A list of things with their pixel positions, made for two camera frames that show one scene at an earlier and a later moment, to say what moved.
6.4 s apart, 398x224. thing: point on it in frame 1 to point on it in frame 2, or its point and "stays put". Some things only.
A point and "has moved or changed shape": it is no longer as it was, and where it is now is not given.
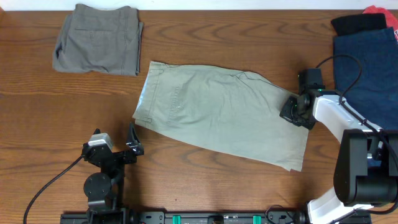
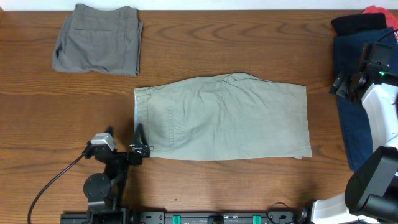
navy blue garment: [374, 96] stays put
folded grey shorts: [101, 39] stays put
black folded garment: [358, 23] stays put
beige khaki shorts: [224, 108] has moved or changed shape
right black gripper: [289, 112] to [344, 86]
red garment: [390, 20] stays put
